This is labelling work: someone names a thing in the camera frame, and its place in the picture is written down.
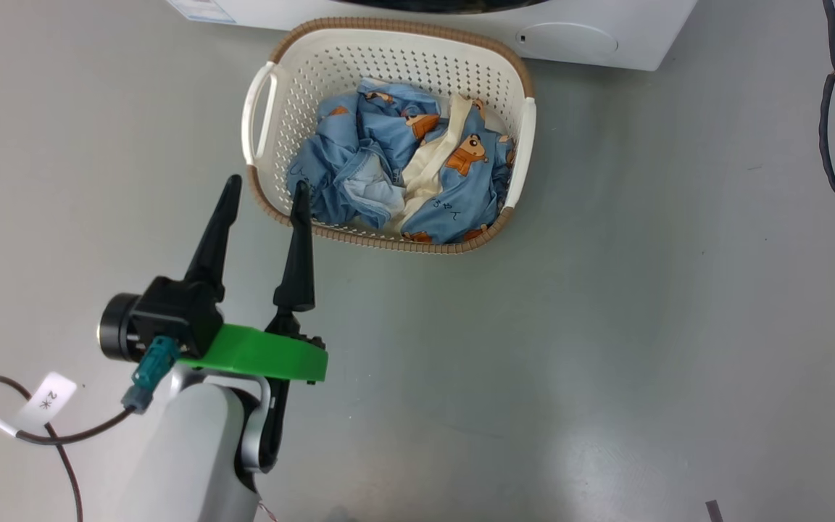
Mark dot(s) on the blue white sticker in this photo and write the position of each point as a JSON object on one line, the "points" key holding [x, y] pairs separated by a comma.
{"points": [[200, 9]]}

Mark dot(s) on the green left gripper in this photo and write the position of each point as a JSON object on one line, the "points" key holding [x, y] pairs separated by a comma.
{"points": [[265, 355]]}

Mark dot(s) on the cream perforated laundry basket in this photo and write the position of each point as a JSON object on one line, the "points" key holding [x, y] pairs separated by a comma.
{"points": [[316, 72]]}

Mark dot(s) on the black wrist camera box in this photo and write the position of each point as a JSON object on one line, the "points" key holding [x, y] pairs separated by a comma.
{"points": [[171, 315]]}

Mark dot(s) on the blue bear-print garment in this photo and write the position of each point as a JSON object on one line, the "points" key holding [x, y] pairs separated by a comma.
{"points": [[359, 145]]}

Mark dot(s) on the cream cloth garment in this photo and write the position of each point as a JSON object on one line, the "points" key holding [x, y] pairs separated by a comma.
{"points": [[432, 163]]}

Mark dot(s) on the white front-load washing machine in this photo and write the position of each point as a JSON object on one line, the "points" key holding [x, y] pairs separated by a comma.
{"points": [[649, 29]]}

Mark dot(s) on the small dark floor tape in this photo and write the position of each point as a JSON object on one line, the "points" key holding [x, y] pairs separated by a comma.
{"points": [[713, 511]]}

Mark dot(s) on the grey round glass door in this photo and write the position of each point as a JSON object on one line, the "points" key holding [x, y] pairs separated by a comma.
{"points": [[446, 5]]}

